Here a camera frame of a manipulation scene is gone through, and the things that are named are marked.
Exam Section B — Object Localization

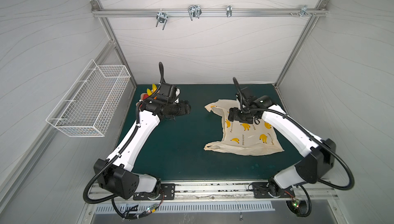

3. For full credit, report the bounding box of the banana print plastic bag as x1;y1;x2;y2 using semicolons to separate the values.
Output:
204;99;284;156

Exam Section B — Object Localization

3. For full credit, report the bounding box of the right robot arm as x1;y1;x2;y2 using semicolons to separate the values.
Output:
228;92;336;198

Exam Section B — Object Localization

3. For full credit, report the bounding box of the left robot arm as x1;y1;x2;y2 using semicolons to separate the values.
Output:
84;98;191;202

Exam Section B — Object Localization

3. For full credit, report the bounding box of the yellow banana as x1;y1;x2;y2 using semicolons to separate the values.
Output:
146;84;158;96

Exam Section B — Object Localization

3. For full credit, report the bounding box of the green table mat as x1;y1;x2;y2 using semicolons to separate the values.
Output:
104;83;308;182

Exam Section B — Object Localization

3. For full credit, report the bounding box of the white vent strip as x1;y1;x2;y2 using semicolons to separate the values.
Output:
94;201;275;214

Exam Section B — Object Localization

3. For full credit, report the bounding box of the metal U-bolt clamp left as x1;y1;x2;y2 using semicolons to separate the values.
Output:
156;11;168;30

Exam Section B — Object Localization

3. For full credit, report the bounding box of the metal u-bolt clamp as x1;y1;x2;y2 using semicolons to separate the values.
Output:
156;11;168;30
187;5;202;21

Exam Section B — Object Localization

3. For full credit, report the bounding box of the metal U-bolt clamp middle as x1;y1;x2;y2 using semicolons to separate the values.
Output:
187;5;202;21

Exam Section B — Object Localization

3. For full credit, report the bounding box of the metal hook clamp right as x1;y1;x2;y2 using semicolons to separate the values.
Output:
289;5;317;18

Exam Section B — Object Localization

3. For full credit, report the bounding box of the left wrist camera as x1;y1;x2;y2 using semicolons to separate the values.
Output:
158;82;180;99

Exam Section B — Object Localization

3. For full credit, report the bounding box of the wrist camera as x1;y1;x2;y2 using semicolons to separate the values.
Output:
158;82;180;99
236;87;257;106

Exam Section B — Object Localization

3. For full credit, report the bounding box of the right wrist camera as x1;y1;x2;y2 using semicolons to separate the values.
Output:
236;87;257;106

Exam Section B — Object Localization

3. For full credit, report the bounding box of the left black corrugated cable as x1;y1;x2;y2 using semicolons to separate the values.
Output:
82;100;145;205

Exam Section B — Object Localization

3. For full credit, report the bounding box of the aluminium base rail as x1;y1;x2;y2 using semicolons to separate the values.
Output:
115;180;339;202

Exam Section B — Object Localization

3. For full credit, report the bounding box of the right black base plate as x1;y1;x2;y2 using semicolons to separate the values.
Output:
247;182;295;199

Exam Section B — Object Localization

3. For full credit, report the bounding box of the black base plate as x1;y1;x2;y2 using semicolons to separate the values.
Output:
132;184;175;200
247;182;295;199

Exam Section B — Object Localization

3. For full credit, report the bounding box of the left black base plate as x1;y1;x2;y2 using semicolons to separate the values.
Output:
132;184;175;200

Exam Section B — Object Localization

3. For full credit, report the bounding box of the white wire basket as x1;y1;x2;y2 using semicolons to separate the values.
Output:
46;60;130;137

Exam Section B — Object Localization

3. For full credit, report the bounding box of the small metal bracket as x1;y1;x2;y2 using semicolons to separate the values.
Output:
226;5;233;18

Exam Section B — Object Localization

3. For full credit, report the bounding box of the aluminium cross rail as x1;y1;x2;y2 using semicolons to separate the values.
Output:
93;7;329;18

